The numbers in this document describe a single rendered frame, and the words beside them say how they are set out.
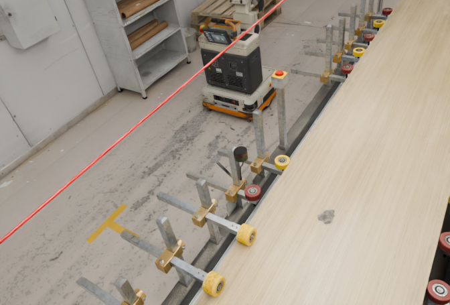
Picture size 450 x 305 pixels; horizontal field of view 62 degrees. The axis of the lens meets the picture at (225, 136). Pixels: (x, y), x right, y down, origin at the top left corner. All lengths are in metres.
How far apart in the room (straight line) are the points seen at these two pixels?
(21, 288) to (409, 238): 2.53
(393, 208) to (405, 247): 0.20
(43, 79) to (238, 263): 3.05
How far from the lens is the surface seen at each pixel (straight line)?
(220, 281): 1.50
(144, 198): 3.23
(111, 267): 2.92
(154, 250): 1.65
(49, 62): 4.15
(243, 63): 3.42
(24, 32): 3.73
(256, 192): 1.82
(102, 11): 4.17
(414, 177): 1.95
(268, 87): 3.76
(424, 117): 2.31
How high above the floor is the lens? 2.26
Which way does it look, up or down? 39 degrees down
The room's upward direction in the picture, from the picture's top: 11 degrees counter-clockwise
